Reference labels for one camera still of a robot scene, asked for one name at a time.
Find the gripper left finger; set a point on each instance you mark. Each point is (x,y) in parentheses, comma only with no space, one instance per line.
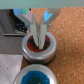
(32,23)

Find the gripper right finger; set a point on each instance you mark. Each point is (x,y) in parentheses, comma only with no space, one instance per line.
(45,24)

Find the red button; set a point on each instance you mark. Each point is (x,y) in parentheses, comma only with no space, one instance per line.
(38,47)

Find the blue button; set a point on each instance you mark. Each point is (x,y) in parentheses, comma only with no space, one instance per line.
(35,76)

